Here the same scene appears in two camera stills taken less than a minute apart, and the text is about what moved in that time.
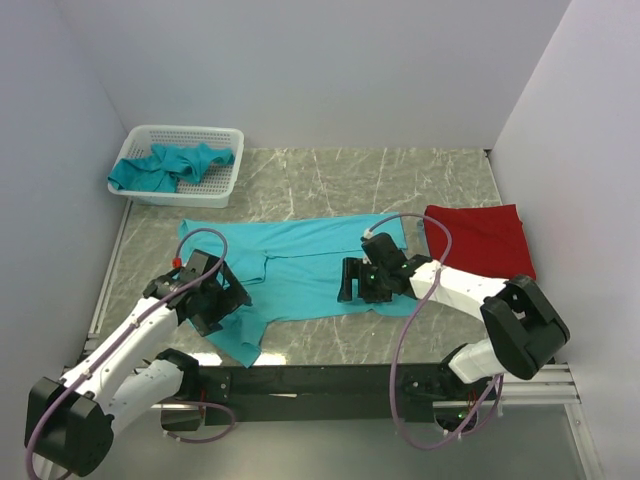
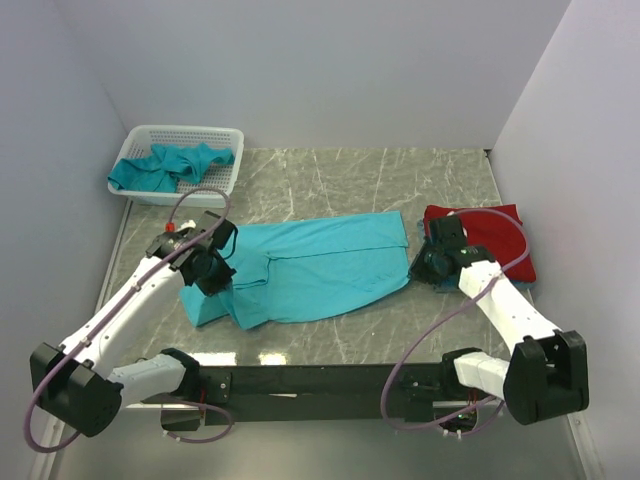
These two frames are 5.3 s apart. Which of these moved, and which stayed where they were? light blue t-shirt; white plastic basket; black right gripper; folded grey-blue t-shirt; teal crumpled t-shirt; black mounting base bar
Moved: light blue t-shirt; black right gripper
Stayed: white plastic basket; teal crumpled t-shirt; folded grey-blue t-shirt; black mounting base bar
